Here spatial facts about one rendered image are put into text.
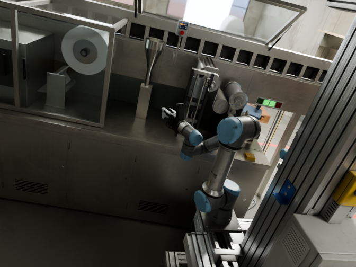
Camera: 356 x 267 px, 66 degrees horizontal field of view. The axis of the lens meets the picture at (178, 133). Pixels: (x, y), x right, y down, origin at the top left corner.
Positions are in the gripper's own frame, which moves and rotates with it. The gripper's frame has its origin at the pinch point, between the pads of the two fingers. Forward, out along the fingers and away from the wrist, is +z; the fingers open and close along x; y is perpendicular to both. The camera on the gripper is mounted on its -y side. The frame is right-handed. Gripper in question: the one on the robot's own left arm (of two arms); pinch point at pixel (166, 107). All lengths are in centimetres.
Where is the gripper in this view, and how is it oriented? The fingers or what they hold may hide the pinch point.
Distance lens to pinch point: 170.4
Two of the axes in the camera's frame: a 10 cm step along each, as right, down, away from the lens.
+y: -3.4, 8.6, 3.8
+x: 7.7, 0.3, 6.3
